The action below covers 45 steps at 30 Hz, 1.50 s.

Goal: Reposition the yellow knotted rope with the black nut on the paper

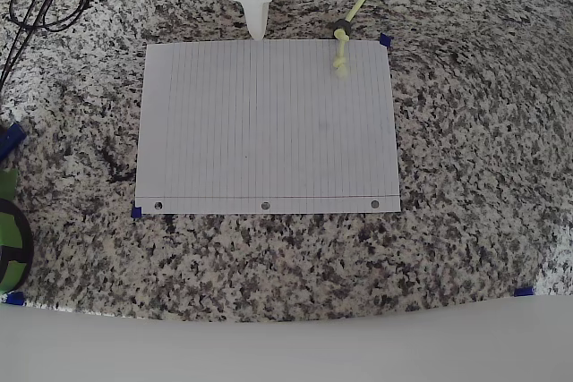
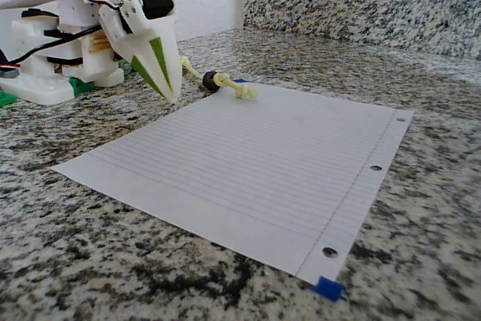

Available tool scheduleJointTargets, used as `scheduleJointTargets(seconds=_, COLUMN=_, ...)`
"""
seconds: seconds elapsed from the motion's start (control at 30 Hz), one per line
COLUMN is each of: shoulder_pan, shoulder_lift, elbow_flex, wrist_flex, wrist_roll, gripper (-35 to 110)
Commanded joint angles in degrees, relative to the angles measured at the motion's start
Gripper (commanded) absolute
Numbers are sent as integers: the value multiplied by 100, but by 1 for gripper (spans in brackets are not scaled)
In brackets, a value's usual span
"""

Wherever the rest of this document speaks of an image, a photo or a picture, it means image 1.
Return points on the black hex nut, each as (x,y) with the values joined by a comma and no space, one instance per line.
(343,25)

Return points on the lined loose-leaf paper sheet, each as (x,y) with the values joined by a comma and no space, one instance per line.
(268,131)

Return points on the blue tape piece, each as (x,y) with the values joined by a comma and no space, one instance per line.
(14,298)
(524,291)
(136,212)
(386,40)

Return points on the black stand with green tape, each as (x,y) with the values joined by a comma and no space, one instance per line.
(22,243)

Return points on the white foam board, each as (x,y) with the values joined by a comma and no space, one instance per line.
(286,350)

